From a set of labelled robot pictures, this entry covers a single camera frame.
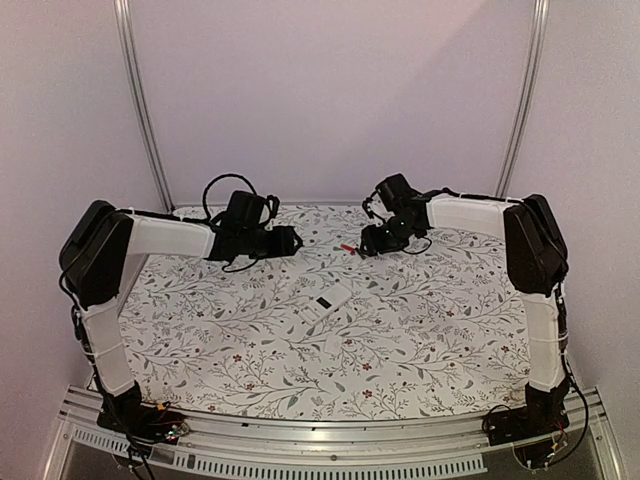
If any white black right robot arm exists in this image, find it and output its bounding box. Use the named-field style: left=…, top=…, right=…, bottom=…
left=357, top=174, right=570, bottom=395

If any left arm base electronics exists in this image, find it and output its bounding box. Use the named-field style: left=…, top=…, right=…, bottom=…
left=97, top=382, right=190, bottom=445

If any white red remote control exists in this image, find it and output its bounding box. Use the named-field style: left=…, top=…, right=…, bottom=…
left=298, top=283, right=352, bottom=325

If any aluminium front rail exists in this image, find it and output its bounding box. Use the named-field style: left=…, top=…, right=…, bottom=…
left=43, top=387, right=625, bottom=479

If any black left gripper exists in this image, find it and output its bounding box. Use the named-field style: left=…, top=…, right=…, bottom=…
left=240, top=225, right=303, bottom=260

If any aluminium frame post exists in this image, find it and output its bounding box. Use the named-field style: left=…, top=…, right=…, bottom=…
left=114, top=0, right=175, bottom=212
left=494, top=0, right=550, bottom=197

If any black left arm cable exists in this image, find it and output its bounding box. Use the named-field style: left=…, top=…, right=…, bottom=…
left=201, top=173, right=279, bottom=226

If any white battery cover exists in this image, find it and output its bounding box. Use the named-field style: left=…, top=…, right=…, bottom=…
left=323, top=337, right=342, bottom=355

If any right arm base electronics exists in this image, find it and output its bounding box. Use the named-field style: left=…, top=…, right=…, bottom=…
left=482, top=383, right=570, bottom=470

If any floral patterned table mat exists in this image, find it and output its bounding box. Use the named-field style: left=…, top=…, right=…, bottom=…
left=119, top=205, right=530, bottom=421

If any orange red battery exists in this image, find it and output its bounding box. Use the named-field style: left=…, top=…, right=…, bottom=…
left=340, top=244, right=360, bottom=255

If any aluminium right frame post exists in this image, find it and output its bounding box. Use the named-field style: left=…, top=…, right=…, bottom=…
left=494, top=0, right=550, bottom=197

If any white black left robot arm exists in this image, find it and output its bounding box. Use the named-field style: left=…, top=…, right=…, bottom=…
left=59, top=191, right=303, bottom=434

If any aluminium left frame post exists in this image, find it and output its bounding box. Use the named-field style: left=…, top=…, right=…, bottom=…
left=114, top=0, right=175, bottom=212

